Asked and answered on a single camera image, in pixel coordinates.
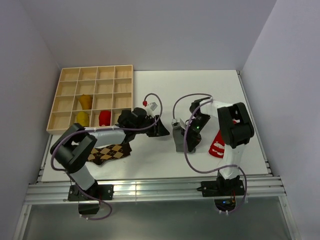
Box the wooden compartment tray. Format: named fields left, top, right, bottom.
left=46, top=64, right=134, bottom=135

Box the aluminium rail frame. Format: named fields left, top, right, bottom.
left=12, top=70, right=301, bottom=240

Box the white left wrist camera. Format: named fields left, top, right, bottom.
left=142, top=100, right=158, bottom=118

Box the grey sock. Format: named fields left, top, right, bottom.
left=172, top=127, right=196, bottom=154

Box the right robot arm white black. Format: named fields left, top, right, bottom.
left=183, top=97, right=255, bottom=197

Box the black box under rail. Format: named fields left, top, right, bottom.
left=78, top=203, right=100, bottom=216

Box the mustard yellow striped sock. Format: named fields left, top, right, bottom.
left=78, top=94, right=93, bottom=110

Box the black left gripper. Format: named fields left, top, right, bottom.
left=135, top=115, right=170, bottom=138

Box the brown argyle sock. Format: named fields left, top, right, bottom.
left=87, top=143, right=132, bottom=166

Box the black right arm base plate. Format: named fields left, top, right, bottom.
left=196, top=180, right=245, bottom=197

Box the rolled black sock in tray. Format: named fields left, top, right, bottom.
left=117, top=109, right=132, bottom=126

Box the rolled mustard sock in tray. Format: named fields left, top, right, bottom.
left=76, top=111, right=90, bottom=127

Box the red white fluffy sock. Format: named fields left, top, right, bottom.
left=208, top=129, right=225, bottom=159

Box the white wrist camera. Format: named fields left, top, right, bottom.
left=171, top=118, right=186, bottom=130
left=142, top=100, right=158, bottom=118

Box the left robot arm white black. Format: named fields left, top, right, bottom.
left=50, top=107, right=170, bottom=200

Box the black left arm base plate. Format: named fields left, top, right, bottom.
left=67, top=184, right=114, bottom=202

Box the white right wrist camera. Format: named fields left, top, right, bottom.
left=171, top=118, right=186, bottom=130

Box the rolled red sock in tray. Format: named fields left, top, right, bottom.
left=98, top=110, right=112, bottom=127

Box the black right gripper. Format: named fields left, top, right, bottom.
left=181, top=114, right=211, bottom=152

